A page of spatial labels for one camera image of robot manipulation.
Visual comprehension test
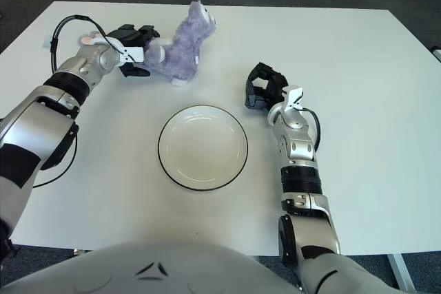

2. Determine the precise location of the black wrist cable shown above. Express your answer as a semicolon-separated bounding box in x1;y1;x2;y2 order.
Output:
50;14;134;74
302;107;322;152

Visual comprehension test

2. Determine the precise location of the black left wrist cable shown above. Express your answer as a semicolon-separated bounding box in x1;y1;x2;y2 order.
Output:
50;14;134;74

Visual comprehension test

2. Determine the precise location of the silver robot torso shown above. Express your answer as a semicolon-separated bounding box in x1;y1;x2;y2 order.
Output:
0;235;300;294

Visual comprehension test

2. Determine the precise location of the purple plush bunny doll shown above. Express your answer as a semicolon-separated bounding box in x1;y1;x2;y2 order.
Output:
78;0;218;88

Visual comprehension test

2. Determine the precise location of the white table leg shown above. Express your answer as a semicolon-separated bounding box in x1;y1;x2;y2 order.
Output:
385;253;418;291

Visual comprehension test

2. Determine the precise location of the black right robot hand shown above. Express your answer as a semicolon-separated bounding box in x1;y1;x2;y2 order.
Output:
244;62;290;109

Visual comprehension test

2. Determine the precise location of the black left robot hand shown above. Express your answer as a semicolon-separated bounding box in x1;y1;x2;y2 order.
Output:
105;24;161;78

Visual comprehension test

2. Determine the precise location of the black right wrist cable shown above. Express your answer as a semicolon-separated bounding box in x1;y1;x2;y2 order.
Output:
302;107;322;152

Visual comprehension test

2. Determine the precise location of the white plate with black rim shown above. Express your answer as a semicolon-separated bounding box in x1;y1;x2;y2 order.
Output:
157;104;249;191

